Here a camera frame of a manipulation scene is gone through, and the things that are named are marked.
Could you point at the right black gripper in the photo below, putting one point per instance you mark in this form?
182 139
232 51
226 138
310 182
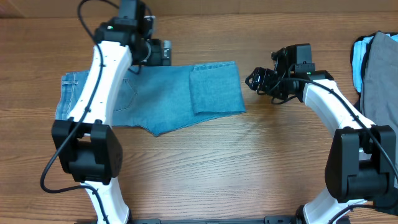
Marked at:
264 87

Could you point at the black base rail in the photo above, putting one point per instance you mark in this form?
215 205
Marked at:
211 221

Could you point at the light blue denim jeans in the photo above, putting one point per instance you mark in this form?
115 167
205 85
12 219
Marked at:
163 99

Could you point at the light blue folded garment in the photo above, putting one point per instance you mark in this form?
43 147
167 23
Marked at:
359 62

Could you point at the black folded garment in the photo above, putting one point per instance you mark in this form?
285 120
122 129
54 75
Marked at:
357 105

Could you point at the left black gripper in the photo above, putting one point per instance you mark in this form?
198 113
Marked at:
156 58

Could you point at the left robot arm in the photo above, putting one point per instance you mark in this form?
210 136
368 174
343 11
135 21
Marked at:
85 143

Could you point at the grey folded garment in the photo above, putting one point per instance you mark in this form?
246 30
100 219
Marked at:
379 96

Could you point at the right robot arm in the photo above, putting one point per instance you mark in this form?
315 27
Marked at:
360 170

